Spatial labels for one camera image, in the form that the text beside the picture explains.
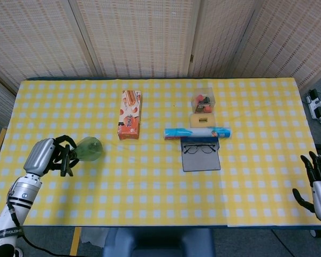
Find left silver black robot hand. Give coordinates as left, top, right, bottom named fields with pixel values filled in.
left=23, top=135, right=80, bottom=177

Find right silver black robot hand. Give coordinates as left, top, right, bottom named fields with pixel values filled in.
left=292, top=151, right=321, bottom=224

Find green plastic bottle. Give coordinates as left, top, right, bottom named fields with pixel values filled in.
left=69, top=136, right=103, bottom=163

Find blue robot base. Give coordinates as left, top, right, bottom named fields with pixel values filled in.
left=102, top=228, right=216, bottom=257

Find white power strip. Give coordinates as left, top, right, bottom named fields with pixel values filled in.
left=306, top=89, right=321, bottom=120

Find orange snack box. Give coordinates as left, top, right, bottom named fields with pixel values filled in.
left=118, top=90, right=142, bottom=141

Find yellow checkered tablecloth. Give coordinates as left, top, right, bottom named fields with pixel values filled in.
left=0, top=77, right=321, bottom=228

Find blue cling film roll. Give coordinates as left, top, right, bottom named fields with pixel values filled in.
left=163, top=127, right=233, bottom=140

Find yellow sponge block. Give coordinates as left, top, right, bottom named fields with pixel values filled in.
left=189, top=113, right=217, bottom=127

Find clear box with toys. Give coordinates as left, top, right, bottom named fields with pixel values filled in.
left=191, top=87, right=217, bottom=115

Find wooden folding screen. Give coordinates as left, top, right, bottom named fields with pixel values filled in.
left=0, top=0, right=321, bottom=128

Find black frame eyeglasses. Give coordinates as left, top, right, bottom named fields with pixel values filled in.
left=183, top=144, right=216, bottom=155

